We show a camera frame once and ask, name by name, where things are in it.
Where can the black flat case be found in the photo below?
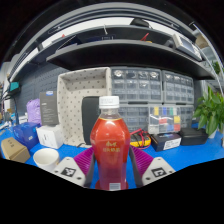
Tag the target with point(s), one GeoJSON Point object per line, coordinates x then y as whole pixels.
{"type": "Point", "coordinates": [193, 136]}

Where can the grey small-parts drawer cabinet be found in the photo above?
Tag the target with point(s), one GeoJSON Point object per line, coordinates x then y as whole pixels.
{"type": "Point", "coordinates": [136, 86]}
{"type": "Point", "coordinates": [178, 88]}
{"type": "Point", "coordinates": [135, 116]}

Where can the beige dotted pegboard tray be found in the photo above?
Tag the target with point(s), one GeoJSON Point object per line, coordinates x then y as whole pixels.
{"type": "Point", "coordinates": [83, 83]}

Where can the dark wall shelf unit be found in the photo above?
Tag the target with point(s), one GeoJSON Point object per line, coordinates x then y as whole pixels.
{"type": "Point", "coordinates": [126, 55]}

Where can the white cardboard box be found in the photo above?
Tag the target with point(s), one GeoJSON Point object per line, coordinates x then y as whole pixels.
{"type": "Point", "coordinates": [50, 136]}

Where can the brown cardboard box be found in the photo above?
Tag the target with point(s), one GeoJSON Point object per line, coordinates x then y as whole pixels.
{"type": "Point", "coordinates": [15, 150]}

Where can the blue cardboard box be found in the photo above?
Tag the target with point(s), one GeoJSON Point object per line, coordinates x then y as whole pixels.
{"type": "Point", "coordinates": [26, 133]}

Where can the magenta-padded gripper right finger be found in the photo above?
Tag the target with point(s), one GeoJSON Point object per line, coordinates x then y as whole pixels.
{"type": "Point", "coordinates": [158, 171]}

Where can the clear organizer with coloured parts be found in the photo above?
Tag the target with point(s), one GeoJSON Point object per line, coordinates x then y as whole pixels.
{"type": "Point", "coordinates": [165, 120]}

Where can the red drink bottle white cap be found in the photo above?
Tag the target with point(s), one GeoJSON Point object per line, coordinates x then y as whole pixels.
{"type": "Point", "coordinates": [110, 143]}

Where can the dark grey upright box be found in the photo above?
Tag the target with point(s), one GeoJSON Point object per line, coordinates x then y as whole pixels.
{"type": "Point", "coordinates": [49, 108]}

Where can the green potted plant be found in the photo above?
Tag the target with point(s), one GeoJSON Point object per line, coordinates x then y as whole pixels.
{"type": "Point", "coordinates": [210, 111]}

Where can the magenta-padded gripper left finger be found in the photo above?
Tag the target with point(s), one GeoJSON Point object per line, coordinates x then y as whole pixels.
{"type": "Point", "coordinates": [68, 171]}

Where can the purple plastic bag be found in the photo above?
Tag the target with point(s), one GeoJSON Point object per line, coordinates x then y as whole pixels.
{"type": "Point", "coordinates": [33, 111]}

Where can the black box with white label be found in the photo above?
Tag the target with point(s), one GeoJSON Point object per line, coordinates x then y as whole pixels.
{"type": "Point", "coordinates": [165, 141]}

